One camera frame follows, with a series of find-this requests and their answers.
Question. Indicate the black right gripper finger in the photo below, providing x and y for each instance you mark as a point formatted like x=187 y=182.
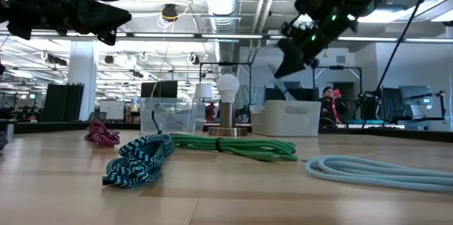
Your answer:
x=292 y=58

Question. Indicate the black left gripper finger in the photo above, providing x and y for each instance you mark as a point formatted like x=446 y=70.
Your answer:
x=102 y=14
x=108 y=37

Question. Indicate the clear wrapped dried stalks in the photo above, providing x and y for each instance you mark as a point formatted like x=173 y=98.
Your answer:
x=283 y=87

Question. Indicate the person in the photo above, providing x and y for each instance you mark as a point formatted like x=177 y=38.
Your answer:
x=329 y=104

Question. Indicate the white plastic bin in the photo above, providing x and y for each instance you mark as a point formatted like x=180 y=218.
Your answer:
x=283 y=122

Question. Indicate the white light bulb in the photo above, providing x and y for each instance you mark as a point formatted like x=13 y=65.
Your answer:
x=227 y=85

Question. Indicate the black background monitor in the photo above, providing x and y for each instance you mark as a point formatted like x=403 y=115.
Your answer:
x=159 y=89

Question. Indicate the clear plastic bin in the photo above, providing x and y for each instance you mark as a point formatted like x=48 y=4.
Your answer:
x=145 y=104

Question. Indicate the black background panels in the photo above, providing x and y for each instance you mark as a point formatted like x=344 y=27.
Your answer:
x=62 y=103

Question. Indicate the white lamp shade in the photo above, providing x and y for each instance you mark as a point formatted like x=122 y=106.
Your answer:
x=203 y=91

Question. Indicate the grey background monitor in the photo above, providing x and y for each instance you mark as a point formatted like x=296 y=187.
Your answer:
x=415 y=95

